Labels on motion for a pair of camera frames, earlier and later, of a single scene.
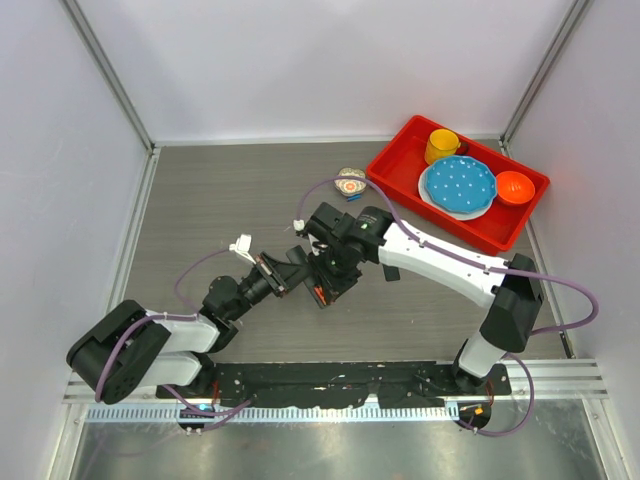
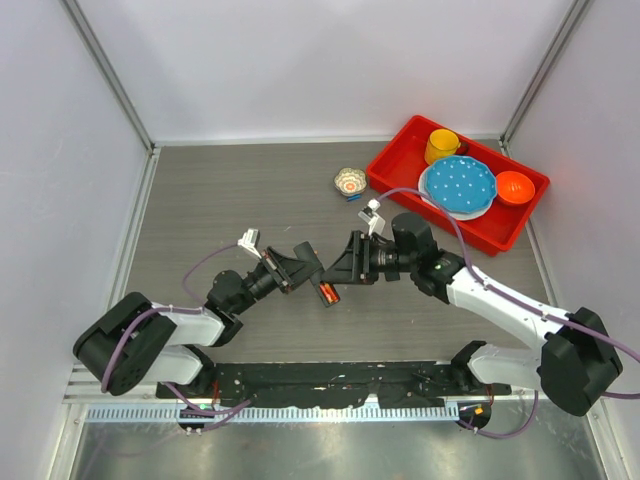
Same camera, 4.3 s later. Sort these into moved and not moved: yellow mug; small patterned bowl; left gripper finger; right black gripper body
Moved: right black gripper body
Not moved: left gripper finger; yellow mug; small patterned bowl
